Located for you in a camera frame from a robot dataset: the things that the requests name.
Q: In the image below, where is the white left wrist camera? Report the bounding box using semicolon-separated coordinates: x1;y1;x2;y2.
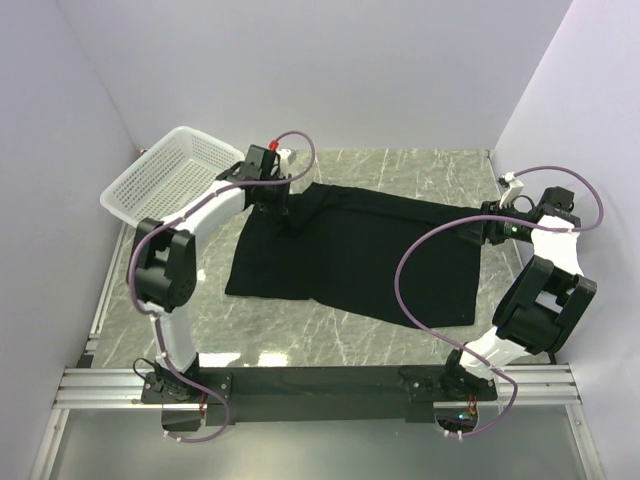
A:
268;140;296;164

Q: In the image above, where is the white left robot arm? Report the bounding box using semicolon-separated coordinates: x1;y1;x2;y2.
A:
127;138;296;402

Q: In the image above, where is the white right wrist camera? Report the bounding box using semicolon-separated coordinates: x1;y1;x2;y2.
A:
498;172;524;209

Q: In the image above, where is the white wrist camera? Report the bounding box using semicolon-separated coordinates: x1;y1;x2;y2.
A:
498;172;524;209
268;140;296;164

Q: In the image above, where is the white plastic basket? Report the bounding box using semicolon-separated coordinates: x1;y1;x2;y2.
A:
100;126;244;226

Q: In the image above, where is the black t shirt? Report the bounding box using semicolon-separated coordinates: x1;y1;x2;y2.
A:
225;183;481;328

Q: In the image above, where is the aluminium frame rail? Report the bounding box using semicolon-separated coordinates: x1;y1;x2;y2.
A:
53;368;143;410

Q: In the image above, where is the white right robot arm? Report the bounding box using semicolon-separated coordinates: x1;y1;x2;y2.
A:
438;186;597;399

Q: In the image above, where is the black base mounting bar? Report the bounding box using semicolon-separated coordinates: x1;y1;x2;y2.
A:
141;365;497;426

